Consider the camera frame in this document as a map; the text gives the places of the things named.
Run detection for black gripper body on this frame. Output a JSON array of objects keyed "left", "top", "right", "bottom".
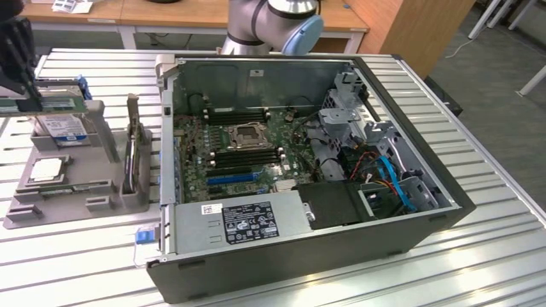
[{"left": 0, "top": 16, "right": 38, "bottom": 97}]

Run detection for green RAM stick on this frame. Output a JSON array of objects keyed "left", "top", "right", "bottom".
[{"left": 0, "top": 95, "right": 90, "bottom": 116}]

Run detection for black RAM slot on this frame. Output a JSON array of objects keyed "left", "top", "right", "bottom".
[
  {"left": 207, "top": 107, "right": 269, "bottom": 113},
  {"left": 211, "top": 147, "right": 284, "bottom": 155},
  {"left": 214, "top": 159, "right": 286, "bottom": 168},
  {"left": 209, "top": 114, "right": 271, "bottom": 120},
  {"left": 214, "top": 155, "right": 285, "bottom": 164},
  {"left": 209, "top": 111, "right": 270, "bottom": 117},
  {"left": 213, "top": 151, "right": 285, "bottom": 159},
  {"left": 210, "top": 117, "right": 271, "bottom": 125}
]

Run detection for disk in blue caddy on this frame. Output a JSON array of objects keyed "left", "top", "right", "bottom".
[{"left": 33, "top": 75, "right": 94, "bottom": 100}]

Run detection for hard disk blue label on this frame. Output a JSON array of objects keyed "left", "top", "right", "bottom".
[{"left": 33, "top": 114, "right": 94, "bottom": 148}]

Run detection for white papers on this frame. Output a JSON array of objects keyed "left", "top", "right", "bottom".
[{"left": 51, "top": 0, "right": 94, "bottom": 15}]

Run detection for silver CPU chip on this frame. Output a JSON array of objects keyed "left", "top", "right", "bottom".
[{"left": 26, "top": 155, "right": 73, "bottom": 184}]

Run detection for graphics card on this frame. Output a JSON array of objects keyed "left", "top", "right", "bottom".
[{"left": 122, "top": 92, "right": 146, "bottom": 194}]

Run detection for grey parts rack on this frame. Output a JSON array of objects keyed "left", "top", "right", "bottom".
[{"left": 2, "top": 92, "right": 154, "bottom": 230}]

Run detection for blue case latch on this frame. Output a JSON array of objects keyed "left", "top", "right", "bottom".
[{"left": 134, "top": 226, "right": 155, "bottom": 248}]

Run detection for black expansion slot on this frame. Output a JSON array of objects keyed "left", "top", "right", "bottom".
[{"left": 206, "top": 166, "right": 253, "bottom": 180}]

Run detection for CPU socket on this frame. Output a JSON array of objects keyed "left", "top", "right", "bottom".
[{"left": 225, "top": 122, "right": 277, "bottom": 152}]

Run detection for blue expansion slot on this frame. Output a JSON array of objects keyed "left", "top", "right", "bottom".
[{"left": 207, "top": 172, "right": 262, "bottom": 187}]

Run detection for green motherboard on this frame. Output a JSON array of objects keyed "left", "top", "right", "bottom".
[{"left": 171, "top": 107, "right": 326, "bottom": 204}]

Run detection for grey power supply unit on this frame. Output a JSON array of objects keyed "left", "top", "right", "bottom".
[{"left": 169, "top": 191, "right": 309, "bottom": 257}]

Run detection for silver chipset heatsink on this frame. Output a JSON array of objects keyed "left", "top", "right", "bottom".
[{"left": 276, "top": 178, "right": 300, "bottom": 193}]

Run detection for grey metal disk bay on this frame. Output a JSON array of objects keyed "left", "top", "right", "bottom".
[{"left": 318, "top": 72, "right": 369, "bottom": 137}]

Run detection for black open PC case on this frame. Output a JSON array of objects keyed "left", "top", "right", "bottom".
[{"left": 145, "top": 52, "right": 477, "bottom": 304}]

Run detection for wooden cabinet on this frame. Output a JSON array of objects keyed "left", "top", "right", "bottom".
[{"left": 361, "top": 0, "right": 477, "bottom": 78}]

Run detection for black box under table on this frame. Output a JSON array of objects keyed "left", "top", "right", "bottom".
[{"left": 425, "top": 77, "right": 465, "bottom": 118}]

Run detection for white table legs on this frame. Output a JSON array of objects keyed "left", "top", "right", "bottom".
[{"left": 468, "top": 0, "right": 546, "bottom": 97}]

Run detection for wooden desk white frame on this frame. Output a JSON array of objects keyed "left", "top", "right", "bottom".
[{"left": 19, "top": 0, "right": 370, "bottom": 54}]

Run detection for red and black wire bundle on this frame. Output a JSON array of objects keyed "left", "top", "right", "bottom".
[{"left": 349, "top": 151, "right": 386, "bottom": 184}]

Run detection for blue flat wire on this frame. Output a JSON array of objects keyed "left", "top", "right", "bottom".
[{"left": 377, "top": 153, "right": 418, "bottom": 214}]

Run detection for white floor cable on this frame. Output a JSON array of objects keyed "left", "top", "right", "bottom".
[{"left": 445, "top": 37, "right": 472, "bottom": 59}]

